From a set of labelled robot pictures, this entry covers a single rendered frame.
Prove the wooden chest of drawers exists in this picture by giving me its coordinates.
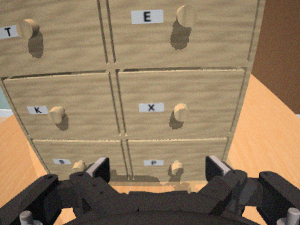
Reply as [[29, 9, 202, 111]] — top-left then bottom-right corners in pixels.
[[0, 0, 266, 182]]

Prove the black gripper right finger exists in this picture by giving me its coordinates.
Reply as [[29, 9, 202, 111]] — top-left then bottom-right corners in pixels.
[[179, 156, 300, 225]]

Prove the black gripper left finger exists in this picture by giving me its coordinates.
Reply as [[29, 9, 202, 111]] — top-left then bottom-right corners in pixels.
[[0, 157, 139, 225]]

